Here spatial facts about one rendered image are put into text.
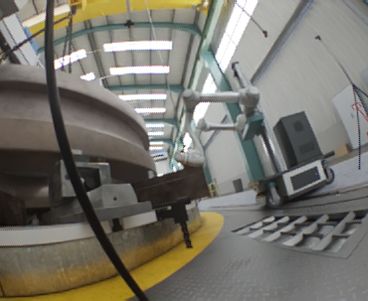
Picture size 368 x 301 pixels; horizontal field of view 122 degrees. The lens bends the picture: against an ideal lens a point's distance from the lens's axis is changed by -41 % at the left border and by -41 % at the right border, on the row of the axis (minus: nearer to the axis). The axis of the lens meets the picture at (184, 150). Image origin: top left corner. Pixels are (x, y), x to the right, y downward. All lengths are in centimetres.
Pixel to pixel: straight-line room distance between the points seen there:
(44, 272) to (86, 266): 21
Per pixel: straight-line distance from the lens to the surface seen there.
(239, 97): 167
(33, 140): 149
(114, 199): 79
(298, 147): 187
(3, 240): 88
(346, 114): 659
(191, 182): 192
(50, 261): 89
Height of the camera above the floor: 32
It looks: 16 degrees up
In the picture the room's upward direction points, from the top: 15 degrees counter-clockwise
